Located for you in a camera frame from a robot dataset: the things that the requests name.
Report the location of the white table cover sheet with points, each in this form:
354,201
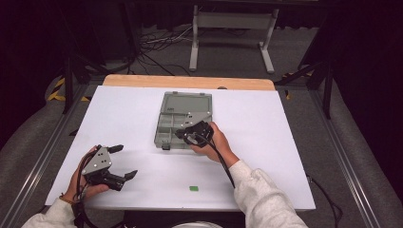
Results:
253,120

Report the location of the person's right hand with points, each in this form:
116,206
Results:
218,148

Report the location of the white metal stand frame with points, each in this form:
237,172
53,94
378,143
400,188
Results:
233,20

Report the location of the grey transparent compartment box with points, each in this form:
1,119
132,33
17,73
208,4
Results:
183,103

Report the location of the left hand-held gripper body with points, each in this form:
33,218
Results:
98,161

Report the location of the aluminium floor rail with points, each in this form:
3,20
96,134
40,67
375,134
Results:
345,161
38,164

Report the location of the white round object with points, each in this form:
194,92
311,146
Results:
196,225

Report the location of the person's left hand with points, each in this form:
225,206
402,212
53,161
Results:
72,190

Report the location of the green plastic anchor strip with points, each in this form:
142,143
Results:
194,188

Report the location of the yellow black floor tape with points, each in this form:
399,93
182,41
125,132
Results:
55,94

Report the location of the black tripod stand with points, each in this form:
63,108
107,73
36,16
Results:
68,85
327,91

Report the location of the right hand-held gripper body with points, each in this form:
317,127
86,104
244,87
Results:
199,133

